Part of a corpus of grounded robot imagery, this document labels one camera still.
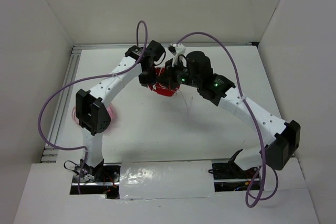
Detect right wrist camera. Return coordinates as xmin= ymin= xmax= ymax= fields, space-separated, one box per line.
xmin=168 ymin=43 xmax=186 ymax=67

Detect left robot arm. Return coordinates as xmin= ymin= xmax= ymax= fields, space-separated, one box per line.
xmin=76 ymin=40 xmax=165 ymax=182

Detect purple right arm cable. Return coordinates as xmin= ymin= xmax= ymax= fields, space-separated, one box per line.
xmin=176 ymin=32 xmax=279 ymax=208

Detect pink headphones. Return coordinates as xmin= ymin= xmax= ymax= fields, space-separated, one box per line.
xmin=71 ymin=103 xmax=118 ymax=128

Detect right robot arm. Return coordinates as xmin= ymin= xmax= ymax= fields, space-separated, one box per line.
xmin=156 ymin=51 xmax=301 ymax=178

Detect red headphones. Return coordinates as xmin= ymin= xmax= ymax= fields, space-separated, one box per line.
xmin=146 ymin=67 xmax=182 ymax=98

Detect rear aluminium rail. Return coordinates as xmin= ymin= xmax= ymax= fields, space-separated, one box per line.
xmin=72 ymin=41 xmax=259 ymax=50

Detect white taped cover plate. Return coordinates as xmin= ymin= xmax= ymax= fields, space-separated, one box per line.
xmin=119 ymin=161 xmax=215 ymax=199

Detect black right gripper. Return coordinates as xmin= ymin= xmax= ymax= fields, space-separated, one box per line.
xmin=155 ymin=57 xmax=201 ymax=90

